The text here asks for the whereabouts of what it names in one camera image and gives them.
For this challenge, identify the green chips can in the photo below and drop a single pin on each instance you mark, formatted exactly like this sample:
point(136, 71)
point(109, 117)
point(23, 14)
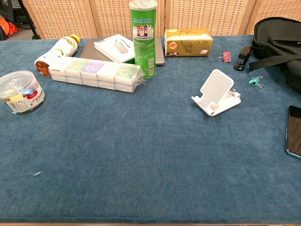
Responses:
point(142, 47)

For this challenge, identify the black stapler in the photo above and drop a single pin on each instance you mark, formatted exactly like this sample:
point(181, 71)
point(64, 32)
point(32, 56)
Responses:
point(242, 58)

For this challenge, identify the white phone stand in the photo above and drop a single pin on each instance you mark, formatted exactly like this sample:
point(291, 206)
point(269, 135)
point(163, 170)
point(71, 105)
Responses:
point(216, 89)

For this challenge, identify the black tripod stand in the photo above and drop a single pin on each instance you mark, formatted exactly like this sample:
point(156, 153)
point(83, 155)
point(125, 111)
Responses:
point(30, 21)

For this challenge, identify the blue table mat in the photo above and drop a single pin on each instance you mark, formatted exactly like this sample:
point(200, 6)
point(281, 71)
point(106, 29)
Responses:
point(145, 153)

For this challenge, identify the pocket tissue multipack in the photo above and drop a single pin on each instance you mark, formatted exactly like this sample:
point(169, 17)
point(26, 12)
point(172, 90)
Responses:
point(94, 74)

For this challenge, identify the teal binder clip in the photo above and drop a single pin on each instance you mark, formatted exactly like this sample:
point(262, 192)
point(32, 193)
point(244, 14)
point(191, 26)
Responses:
point(254, 81)

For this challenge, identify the tea bottle yellow cap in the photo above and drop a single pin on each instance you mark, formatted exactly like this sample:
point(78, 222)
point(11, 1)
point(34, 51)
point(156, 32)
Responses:
point(63, 48)

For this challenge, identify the orange object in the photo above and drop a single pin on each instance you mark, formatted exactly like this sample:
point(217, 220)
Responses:
point(8, 27)

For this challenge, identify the small white scrap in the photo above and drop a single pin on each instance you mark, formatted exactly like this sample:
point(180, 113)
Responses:
point(37, 174)

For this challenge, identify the grey laptop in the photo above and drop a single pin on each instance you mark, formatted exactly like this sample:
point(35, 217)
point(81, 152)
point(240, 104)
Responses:
point(90, 50)

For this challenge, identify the white product box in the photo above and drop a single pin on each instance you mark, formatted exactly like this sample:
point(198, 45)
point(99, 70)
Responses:
point(113, 48)

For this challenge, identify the black backpack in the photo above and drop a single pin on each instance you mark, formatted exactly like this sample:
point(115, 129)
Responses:
point(277, 40)

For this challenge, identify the yellow tissue pack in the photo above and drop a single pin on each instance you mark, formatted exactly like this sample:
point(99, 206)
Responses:
point(188, 43)

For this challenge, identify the pink binder clip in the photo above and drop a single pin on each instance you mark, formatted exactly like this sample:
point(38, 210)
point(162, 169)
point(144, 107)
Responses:
point(226, 56)

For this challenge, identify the black smartphone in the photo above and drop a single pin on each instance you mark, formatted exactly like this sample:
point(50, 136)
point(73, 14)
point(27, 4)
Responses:
point(295, 134)

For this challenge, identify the wicker folding screen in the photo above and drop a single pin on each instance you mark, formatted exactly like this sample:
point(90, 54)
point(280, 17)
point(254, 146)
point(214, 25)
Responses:
point(70, 18)

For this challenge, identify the clear tub of clips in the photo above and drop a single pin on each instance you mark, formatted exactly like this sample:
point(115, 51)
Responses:
point(20, 93)

